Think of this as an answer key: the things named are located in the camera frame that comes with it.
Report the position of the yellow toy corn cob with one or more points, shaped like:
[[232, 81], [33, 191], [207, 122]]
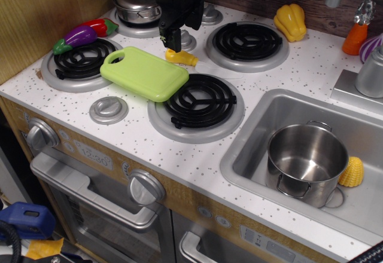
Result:
[[353, 174]]

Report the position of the yellow handled white toy knife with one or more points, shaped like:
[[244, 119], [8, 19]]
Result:
[[200, 67]]

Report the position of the front left black burner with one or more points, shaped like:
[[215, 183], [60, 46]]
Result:
[[78, 70]]

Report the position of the oven dial knob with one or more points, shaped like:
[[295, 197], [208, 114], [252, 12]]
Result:
[[41, 135], [144, 189]]

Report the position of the green plastic cutting board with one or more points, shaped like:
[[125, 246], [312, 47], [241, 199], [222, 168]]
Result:
[[144, 74]]

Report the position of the left oven dial knob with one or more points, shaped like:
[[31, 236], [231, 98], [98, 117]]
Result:
[[41, 135]]

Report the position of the front right black burner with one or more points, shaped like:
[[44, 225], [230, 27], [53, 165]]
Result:
[[205, 109]]

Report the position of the silver oven door handle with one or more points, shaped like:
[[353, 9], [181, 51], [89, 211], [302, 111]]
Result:
[[75, 184]]

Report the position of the glass oven door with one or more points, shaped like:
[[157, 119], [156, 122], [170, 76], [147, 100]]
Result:
[[129, 234]]

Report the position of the yellow toy bell pepper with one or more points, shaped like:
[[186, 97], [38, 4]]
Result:
[[290, 20]]

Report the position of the yellow cloth rag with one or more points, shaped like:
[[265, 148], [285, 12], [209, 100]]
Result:
[[39, 249]]

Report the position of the silver stovetop knob back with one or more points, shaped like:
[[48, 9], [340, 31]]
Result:
[[211, 16]]

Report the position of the silver stovetop knob middle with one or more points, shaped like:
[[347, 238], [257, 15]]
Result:
[[188, 42]]

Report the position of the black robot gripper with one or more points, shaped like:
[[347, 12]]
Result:
[[175, 14]]

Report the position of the purple toy eggplant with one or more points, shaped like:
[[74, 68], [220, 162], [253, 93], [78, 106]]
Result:
[[77, 37]]

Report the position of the red toy chili pepper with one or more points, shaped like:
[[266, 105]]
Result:
[[103, 27]]

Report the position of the silver sink basin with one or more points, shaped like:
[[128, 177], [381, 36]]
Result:
[[356, 211]]

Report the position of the large steel pot in sink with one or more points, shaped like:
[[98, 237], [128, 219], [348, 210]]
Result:
[[305, 162]]

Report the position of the silver dishwasher door handle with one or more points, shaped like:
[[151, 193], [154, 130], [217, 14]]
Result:
[[189, 249]]

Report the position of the black burner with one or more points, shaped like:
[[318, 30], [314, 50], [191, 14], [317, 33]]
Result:
[[247, 47], [78, 70], [205, 109]]

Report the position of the silver stovetop knob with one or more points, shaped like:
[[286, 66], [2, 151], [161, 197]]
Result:
[[211, 16], [108, 110], [188, 42]]

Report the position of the purple white toy onion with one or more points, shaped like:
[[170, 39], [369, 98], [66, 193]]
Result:
[[368, 46]]

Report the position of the orange toy carrot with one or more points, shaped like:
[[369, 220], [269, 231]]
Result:
[[356, 37]]

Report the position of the right oven dial knob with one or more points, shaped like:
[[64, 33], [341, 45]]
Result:
[[144, 189]]

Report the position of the back right black burner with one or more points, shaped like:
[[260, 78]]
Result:
[[247, 47]]

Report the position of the silver metal canister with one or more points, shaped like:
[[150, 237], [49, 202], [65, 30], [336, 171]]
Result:
[[369, 78]]

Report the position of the silver stovetop knob front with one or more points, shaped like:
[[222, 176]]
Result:
[[108, 110]]

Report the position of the blue plastic clamp tool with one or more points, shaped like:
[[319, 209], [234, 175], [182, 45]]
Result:
[[31, 221]]

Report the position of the small lidded steel pot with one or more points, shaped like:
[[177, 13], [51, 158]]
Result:
[[138, 12]]

